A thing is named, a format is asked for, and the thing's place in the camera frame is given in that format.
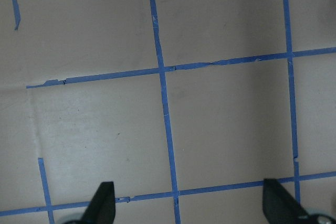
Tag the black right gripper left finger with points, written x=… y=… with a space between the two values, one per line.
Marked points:
x=102 y=206

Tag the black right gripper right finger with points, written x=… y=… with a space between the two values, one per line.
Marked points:
x=279 y=206

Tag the brown paper table cover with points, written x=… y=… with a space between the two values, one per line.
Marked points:
x=186 y=105

